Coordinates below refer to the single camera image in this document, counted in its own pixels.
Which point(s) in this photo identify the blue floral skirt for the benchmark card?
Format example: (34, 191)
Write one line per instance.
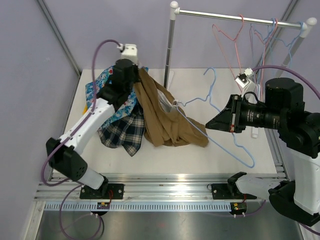
(124, 111)

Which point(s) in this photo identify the slotted cable duct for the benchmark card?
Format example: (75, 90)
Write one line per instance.
(136, 206)

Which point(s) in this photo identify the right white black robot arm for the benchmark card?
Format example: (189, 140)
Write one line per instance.
(282, 110)

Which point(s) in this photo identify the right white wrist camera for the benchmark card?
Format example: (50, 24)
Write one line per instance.
(245, 81)

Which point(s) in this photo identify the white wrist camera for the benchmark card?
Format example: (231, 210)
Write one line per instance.
(129, 51)
(245, 81)

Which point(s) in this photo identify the metal clothes rack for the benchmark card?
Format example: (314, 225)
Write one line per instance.
(175, 10)

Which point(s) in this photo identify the pink wire hanger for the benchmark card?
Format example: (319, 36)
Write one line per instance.
(265, 41)
(215, 30)

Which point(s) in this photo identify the yellow plastic tray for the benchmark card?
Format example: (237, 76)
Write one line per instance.
(85, 109)

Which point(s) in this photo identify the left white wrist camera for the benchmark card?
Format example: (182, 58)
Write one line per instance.
(129, 51)

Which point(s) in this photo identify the navy white plaid skirt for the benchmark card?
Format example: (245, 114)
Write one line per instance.
(126, 132)

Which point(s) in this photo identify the aluminium mounting rail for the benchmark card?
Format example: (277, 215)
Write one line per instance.
(155, 188)

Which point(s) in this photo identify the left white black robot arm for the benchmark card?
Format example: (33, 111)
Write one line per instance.
(64, 154)

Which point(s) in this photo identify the tan pleated skirt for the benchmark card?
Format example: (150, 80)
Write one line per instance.
(166, 124)

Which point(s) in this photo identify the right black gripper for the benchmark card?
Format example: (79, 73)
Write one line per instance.
(230, 119)

